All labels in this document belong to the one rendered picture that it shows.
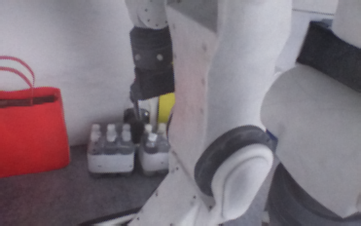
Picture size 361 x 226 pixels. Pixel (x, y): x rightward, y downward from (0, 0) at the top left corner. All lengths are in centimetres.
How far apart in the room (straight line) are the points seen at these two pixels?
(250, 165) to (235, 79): 13
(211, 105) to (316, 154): 18
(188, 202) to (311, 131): 35
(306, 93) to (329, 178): 6
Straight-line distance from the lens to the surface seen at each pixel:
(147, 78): 58
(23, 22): 114
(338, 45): 173
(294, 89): 21
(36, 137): 117
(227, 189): 41
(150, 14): 49
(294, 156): 21
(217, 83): 33
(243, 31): 29
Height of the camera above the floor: 89
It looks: 32 degrees down
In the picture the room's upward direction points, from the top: 9 degrees clockwise
